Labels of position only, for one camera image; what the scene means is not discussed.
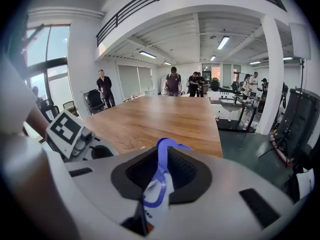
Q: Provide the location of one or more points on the white wet wipe pack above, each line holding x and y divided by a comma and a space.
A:
160, 214

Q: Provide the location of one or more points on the large black equipment case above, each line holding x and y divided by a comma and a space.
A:
297, 119

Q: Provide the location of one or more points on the white rectangular panel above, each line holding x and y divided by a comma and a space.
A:
300, 41

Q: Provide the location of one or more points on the clear bottle red label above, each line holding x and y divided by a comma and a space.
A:
246, 125
218, 116

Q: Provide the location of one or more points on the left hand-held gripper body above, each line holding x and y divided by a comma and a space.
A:
63, 131

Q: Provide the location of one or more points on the black table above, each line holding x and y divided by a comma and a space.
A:
235, 129

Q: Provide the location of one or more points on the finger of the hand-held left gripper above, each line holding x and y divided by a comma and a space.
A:
102, 152

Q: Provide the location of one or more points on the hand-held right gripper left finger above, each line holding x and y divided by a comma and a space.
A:
100, 196

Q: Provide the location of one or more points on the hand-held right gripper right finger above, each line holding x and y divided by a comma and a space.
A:
220, 209

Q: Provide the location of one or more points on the white counter box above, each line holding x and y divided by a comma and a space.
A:
217, 94

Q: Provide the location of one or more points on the white sink basin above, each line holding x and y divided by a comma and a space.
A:
232, 108

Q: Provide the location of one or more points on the long ceiling light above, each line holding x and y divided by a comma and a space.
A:
148, 54
223, 42
213, 58
255, 62

